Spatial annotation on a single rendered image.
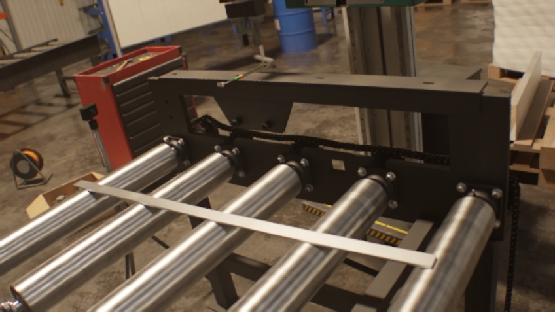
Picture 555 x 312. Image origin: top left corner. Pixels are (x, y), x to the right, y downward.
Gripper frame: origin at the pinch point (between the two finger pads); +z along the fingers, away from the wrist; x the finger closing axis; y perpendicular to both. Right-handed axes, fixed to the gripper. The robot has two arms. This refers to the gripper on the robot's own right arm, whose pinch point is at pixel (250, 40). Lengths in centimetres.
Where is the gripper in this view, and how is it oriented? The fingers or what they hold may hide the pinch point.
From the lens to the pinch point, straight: 158.2
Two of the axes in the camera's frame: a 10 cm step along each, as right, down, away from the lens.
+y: 5.7, -4.3, 7.0
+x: -8.1, -1.2, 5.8
